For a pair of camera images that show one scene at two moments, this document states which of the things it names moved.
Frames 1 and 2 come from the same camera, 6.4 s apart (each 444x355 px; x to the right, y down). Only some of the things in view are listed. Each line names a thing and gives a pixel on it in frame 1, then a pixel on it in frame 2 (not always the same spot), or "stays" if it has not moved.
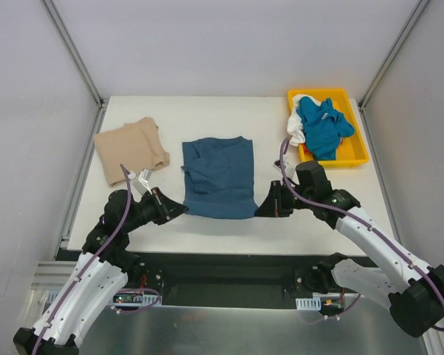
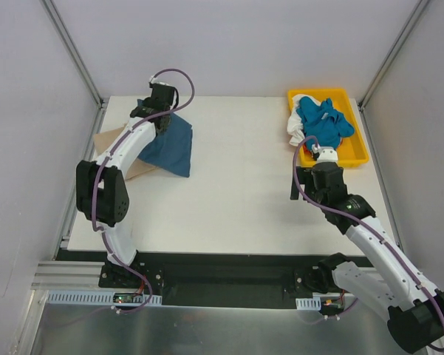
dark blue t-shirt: x=219 y=177 -> x=171 y=149
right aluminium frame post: x=407 y=29 stays
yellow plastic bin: x=352 y=150 stays
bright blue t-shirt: x=323 y=126 stays
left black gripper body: x=159 y=205 -> x=162 y=120
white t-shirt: x=294 y=126 stays
